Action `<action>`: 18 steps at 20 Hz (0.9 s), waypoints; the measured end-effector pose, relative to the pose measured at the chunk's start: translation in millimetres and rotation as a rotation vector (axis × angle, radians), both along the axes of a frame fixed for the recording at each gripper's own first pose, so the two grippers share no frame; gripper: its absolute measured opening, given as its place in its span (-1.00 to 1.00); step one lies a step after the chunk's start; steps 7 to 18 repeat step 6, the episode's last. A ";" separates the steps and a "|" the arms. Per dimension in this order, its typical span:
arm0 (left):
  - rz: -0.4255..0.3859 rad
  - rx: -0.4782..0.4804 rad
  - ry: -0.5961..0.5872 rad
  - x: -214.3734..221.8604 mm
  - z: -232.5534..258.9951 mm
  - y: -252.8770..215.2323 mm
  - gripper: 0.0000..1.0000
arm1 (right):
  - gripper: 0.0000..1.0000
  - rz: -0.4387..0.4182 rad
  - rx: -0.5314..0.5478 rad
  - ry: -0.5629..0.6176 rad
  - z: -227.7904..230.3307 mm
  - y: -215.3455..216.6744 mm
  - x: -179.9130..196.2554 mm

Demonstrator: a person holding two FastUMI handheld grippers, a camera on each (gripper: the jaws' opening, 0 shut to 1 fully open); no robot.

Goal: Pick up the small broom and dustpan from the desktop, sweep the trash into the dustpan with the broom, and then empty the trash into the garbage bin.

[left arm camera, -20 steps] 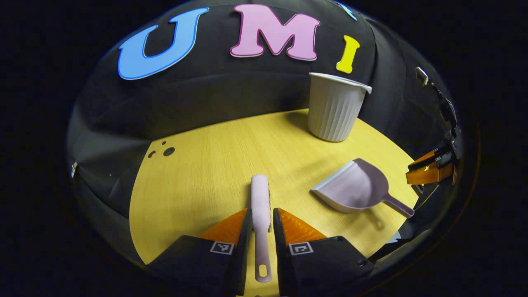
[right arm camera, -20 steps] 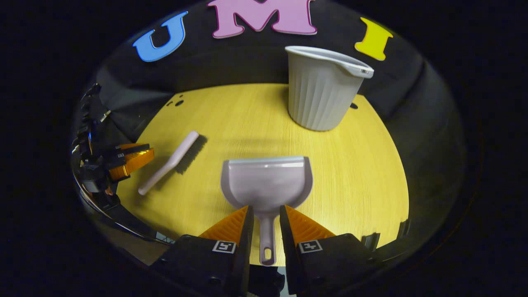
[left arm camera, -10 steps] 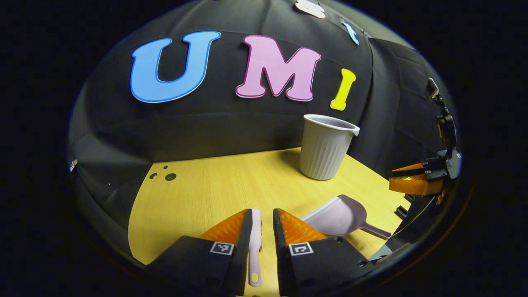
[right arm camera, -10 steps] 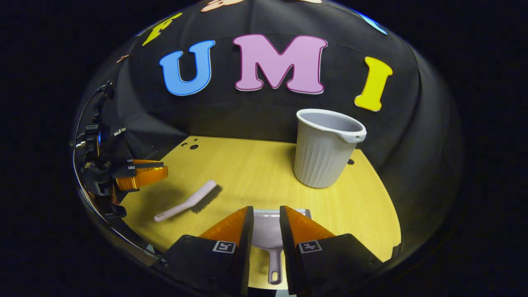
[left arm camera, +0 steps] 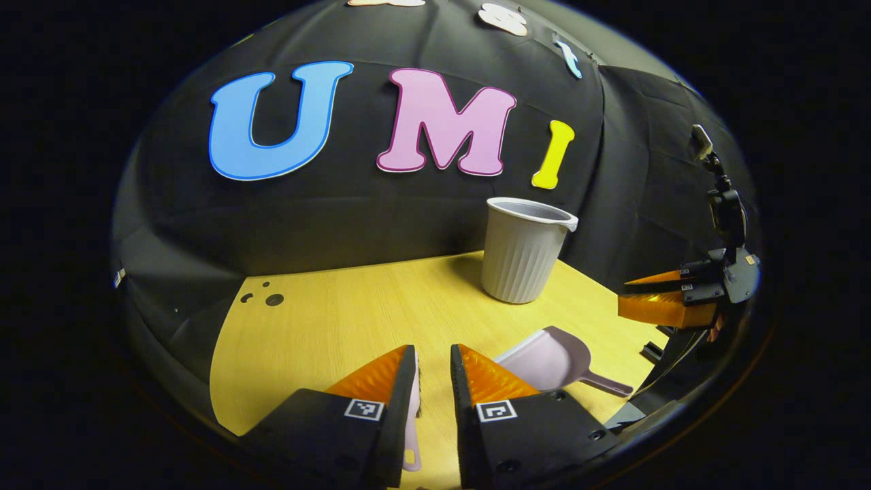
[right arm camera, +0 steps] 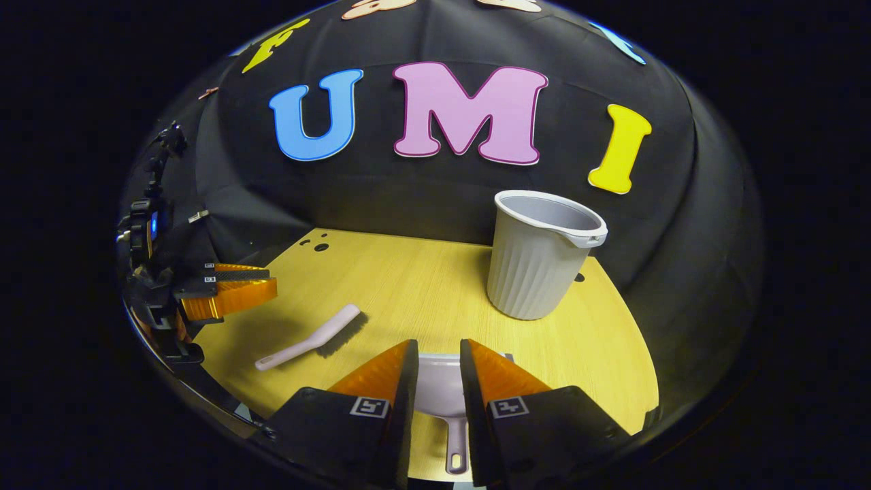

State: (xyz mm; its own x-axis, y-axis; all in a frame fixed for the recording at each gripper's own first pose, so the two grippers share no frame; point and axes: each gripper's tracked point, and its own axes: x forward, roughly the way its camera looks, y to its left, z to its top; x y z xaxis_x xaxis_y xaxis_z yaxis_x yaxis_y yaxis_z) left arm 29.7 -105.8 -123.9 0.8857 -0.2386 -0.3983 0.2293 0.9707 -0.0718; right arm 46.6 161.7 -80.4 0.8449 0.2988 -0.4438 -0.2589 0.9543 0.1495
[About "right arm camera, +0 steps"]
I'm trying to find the small pink dustpan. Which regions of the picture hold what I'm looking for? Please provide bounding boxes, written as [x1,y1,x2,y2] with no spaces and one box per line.
[415,353,514,476]

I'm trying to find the wooden desktop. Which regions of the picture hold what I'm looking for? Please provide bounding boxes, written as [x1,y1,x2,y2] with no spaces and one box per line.
[194,227,659,484]

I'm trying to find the black backdrop cloth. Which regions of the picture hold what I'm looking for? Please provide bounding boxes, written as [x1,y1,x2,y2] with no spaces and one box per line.
[119,0,763,436]

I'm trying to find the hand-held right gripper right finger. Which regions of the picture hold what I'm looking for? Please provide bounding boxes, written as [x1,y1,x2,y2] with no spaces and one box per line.
[460,338,634,487]

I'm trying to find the small pink broom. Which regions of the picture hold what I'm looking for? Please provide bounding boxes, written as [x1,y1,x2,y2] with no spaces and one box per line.
[255,304,361,372]

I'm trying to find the white ribbed garbage bin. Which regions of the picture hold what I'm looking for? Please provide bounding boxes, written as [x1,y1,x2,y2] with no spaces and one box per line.
[487,190,608,321]

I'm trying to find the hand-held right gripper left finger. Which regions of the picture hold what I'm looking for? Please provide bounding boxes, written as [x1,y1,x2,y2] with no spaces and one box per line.
[269,339,419,490]

